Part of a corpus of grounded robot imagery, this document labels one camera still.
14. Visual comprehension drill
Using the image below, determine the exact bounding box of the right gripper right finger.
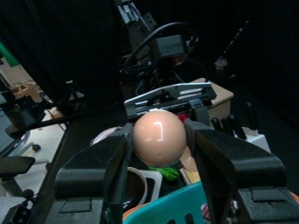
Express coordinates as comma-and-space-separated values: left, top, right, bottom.
181, 117, 299, 224

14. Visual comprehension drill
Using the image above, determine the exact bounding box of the brown toy egg shell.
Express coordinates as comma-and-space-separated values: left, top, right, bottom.
132, 109, 188, 168

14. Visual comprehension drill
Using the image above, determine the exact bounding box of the red and white toy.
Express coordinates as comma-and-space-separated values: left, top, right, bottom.
200, 203, 211, 221

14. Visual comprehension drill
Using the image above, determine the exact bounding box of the teal plastic basket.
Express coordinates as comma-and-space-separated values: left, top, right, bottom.
123, 181, 213, 224

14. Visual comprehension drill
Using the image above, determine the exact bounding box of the white toy mug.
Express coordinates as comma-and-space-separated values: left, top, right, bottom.
123, 166, 164, 207

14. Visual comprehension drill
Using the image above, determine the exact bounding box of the red toy piece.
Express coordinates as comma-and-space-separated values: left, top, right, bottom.
176, 112, 189, 123

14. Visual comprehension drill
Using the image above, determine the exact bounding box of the light wooden box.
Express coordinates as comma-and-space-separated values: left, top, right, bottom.
191, 77, 235, 121

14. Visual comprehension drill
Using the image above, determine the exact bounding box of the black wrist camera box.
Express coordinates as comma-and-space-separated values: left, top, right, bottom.
149, 34, 191, 60

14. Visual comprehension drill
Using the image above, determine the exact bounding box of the white knife block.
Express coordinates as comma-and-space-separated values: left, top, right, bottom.
240, 133, 272, 153

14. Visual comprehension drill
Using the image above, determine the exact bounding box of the black office chair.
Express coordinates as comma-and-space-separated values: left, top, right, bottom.
0, 155, 37, 197

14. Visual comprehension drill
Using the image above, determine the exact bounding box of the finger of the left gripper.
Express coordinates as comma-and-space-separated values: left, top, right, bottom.
189, 99, 213, 130

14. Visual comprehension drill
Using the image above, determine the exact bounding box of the green toy vegetable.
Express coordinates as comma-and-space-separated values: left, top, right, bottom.
148, 165, 181, 182

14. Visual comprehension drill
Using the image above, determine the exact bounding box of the black camera cable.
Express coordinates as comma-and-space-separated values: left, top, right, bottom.
123, 21, 197, 69

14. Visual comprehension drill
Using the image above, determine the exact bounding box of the orange plastic basket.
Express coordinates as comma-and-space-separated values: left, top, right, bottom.
121, 202, 151, 221

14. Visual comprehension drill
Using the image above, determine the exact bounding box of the brown egg shell half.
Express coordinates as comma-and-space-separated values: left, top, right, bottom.
179, 144, 199, 172

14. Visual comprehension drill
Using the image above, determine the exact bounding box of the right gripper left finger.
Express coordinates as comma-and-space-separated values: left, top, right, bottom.
53, 123, 136, 224

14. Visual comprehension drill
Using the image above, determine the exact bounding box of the black knife handle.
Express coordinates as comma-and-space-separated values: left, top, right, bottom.
209, 117, 224, 132
220, 115, 237, 137
228, 114, 248, 141

